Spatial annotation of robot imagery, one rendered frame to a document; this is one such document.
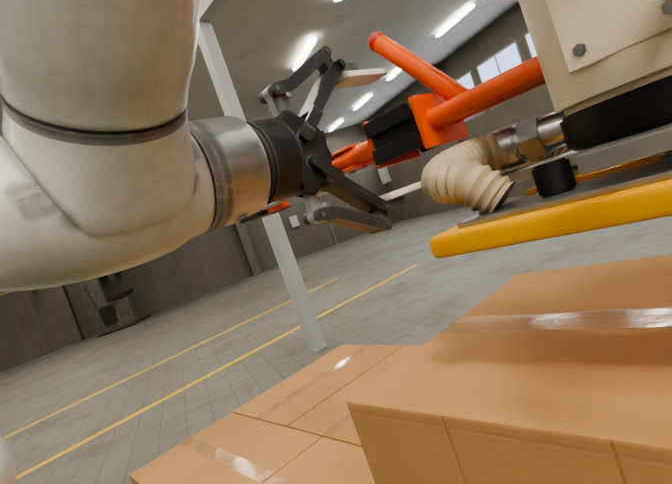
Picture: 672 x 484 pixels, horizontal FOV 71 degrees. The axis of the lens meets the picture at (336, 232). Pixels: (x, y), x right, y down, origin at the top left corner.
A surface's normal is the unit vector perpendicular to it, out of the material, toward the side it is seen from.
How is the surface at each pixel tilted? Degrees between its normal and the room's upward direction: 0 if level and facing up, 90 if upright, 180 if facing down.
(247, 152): 86
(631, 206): 90
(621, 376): 0
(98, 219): 127
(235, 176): 110
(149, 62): 140
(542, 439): 90
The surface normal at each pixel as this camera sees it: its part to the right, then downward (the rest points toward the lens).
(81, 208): 0.45, 0.41
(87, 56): 0.29, 0.68
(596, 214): -0.71, 0.28
